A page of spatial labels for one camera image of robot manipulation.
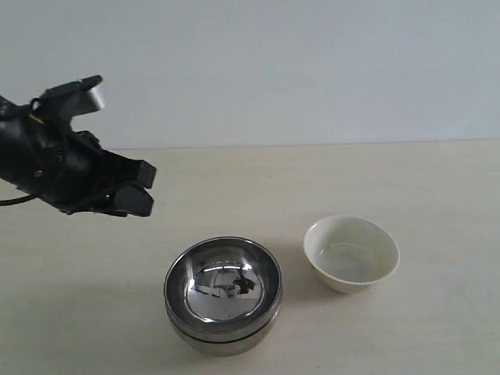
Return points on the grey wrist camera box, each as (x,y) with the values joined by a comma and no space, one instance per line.
(85,92)

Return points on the white ceramic bowl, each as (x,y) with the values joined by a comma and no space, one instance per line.
(350,254)

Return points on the dimpled steel bowl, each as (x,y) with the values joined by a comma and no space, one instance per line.
(223,288)

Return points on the smooth steel bowl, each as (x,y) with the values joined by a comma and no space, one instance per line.
(227,348)

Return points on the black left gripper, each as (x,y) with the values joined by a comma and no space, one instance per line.
(46,159)

